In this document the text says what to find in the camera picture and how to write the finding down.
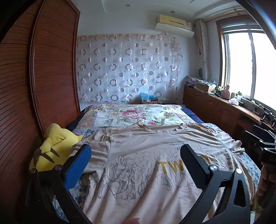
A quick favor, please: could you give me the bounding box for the cardboard box with blue contents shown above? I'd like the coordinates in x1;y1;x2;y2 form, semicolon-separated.
140;93;159;104

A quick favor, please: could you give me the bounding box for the long wooden cabinet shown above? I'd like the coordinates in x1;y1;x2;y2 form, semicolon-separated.
183;85;276;142

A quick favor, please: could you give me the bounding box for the yellow plush toy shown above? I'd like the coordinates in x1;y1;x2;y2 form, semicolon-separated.
29;123;83;171

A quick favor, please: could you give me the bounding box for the beige printed t-shirt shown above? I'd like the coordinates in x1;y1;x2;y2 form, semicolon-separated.
74;123;258;224

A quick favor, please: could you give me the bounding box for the floral quilt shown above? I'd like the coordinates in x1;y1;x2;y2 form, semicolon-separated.
72;104;190;135

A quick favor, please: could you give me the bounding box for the air conditioner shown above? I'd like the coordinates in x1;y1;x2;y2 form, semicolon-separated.
156;14;194;39

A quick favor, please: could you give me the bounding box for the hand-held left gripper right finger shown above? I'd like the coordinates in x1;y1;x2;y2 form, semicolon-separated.
180;144;252;224

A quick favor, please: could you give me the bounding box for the circle patterned wall curtain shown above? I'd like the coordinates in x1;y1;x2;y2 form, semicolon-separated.
76;32;184;104

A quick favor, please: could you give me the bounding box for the beige window curtain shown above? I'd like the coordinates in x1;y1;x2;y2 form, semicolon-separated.
195;19;210;81

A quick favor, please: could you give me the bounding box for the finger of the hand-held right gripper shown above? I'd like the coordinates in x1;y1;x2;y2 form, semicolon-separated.
252;124;276;139
244;131;268;149

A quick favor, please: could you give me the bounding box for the pile of packets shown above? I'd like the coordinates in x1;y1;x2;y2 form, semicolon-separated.
186;75;199;88

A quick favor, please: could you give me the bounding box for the blue floral bed sheet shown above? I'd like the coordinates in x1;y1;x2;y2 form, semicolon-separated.
51;127;262;224

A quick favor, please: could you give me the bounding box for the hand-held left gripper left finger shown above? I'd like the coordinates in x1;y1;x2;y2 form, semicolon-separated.
23;144;92;224

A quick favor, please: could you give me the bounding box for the person's right hand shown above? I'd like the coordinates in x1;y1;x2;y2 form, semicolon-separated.
257;164;276;195

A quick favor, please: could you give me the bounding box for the wooden wardrobe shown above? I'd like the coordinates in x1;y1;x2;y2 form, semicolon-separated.
0;0;81;224

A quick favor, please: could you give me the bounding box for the open cardboard box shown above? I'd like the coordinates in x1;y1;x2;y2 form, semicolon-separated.
195;82;216;93

